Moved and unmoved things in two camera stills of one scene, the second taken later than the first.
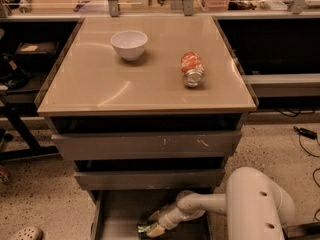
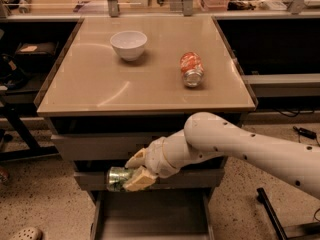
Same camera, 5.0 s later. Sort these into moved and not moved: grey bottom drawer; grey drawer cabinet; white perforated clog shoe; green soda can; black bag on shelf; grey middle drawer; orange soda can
Moved: green soda can
Not moved: white perforated clog shoe; orange soda can; grey drawer cabinet; black bag on shelf; grey bottom drawer; grey middle drawer
